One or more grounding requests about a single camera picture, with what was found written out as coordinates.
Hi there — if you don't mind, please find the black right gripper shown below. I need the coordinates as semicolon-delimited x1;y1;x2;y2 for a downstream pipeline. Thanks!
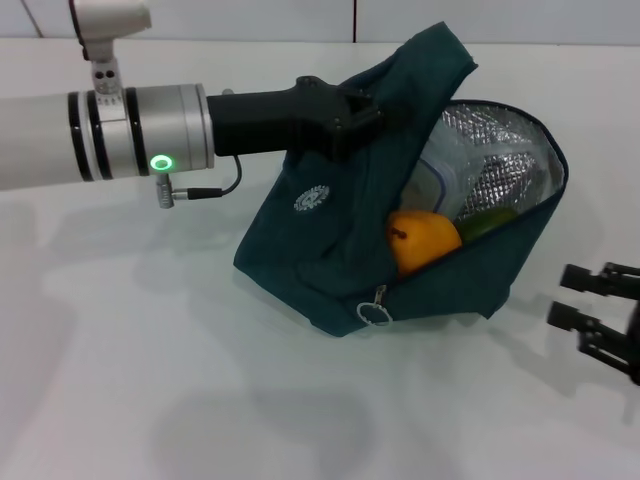
547;262;640;386

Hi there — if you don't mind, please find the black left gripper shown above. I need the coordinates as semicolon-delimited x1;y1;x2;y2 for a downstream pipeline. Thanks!
205;75;387;162

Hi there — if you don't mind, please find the clear blue-rimmed food container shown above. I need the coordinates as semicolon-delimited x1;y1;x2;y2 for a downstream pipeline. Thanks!
399;134;501;226

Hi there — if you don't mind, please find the teal blue fabric bag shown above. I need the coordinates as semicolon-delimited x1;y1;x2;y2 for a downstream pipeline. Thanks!
233;20;570;347

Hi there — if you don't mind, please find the orange pear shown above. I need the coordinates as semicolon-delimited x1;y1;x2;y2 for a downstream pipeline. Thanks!
386;209;464;279

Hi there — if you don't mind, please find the green cucumber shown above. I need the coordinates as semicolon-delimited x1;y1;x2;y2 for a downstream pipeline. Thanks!
457;207;519;244

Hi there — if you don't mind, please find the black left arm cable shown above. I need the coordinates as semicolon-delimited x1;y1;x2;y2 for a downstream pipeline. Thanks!
153;154;244;210

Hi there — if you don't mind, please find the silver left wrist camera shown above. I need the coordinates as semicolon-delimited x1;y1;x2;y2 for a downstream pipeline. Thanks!
68;0;153;96

